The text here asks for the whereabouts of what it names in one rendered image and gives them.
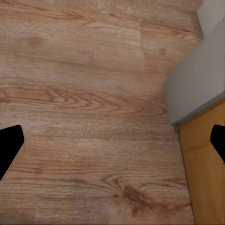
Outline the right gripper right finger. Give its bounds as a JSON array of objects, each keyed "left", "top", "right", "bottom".
[{"left": 210, "top": 124, "right": 225, "bottom": 162}]

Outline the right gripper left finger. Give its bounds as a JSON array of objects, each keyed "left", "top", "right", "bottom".
[{"left": 0, "top": 125, "right": 24, "bottom": 180}]

